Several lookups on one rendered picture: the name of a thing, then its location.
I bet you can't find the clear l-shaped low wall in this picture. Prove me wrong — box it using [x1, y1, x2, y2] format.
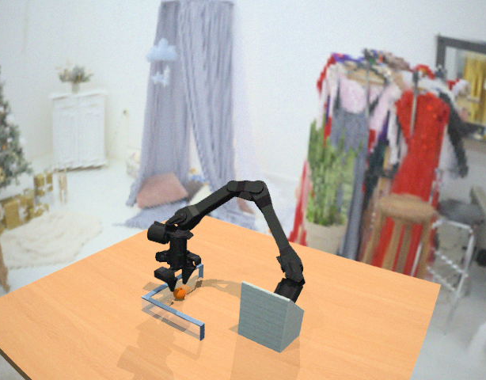
[142, 265, 203, 340]

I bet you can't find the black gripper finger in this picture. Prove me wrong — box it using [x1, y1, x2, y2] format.
[181, 265, 197, 285]
[167, 277, 178, 292]

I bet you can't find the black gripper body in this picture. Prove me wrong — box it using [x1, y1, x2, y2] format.
[154, 248, 201, 283]

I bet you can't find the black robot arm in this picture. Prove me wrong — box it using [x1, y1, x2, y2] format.
[147, 180, 306, 303]

